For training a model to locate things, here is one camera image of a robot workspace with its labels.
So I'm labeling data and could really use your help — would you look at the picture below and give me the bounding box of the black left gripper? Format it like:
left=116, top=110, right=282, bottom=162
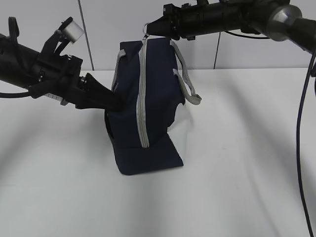
left=29, top=55, right=124, bottom=111

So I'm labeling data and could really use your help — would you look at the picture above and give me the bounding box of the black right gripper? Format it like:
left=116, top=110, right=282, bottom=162
left=147, top=3, right=198, bottom=41

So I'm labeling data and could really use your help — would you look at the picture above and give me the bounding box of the navy blue lunch bag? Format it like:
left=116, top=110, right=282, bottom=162
left=104, top=37, right=201, bottom=175

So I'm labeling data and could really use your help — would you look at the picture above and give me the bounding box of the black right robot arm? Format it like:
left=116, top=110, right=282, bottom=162
left=146, top=0, right=316, bottom=53

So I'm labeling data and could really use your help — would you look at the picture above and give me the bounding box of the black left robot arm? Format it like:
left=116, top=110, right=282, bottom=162
left=0, top=17, right=124, bottom=112

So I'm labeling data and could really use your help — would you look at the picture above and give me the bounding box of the white label tag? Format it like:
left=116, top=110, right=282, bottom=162
left=45, top=93, right=63, bottom=102

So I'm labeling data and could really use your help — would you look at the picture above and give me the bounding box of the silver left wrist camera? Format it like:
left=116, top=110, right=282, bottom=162
left=55, top=17, right=84, bottom=44

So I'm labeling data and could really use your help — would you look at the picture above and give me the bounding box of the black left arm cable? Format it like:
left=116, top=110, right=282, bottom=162
left=0, top=90, right=32, bottom=99

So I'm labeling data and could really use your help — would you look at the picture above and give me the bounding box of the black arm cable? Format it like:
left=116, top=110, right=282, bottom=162
left=0, top=90, right=32, bottom=99
left=222, top=27, right=316, bottom=237

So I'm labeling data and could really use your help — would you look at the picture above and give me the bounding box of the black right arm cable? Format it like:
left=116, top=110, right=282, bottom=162
left=222, top=27, right=316, bottom=237

